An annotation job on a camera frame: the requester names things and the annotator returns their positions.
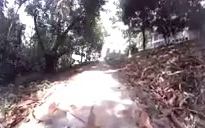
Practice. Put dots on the group of dark trees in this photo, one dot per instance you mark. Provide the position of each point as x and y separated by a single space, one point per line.
156 16

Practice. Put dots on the grey concrete path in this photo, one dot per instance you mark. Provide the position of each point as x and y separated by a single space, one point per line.
90 93

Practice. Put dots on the pale building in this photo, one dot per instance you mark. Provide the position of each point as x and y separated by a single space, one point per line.
170 37

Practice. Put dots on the slope covered with dry leaves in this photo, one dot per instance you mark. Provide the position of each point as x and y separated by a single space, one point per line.
173 80

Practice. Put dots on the leaf-strewn verge with plants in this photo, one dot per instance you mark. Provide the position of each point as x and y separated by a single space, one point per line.
20 100

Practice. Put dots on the row of trees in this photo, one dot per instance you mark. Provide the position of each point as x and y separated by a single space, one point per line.
50 40

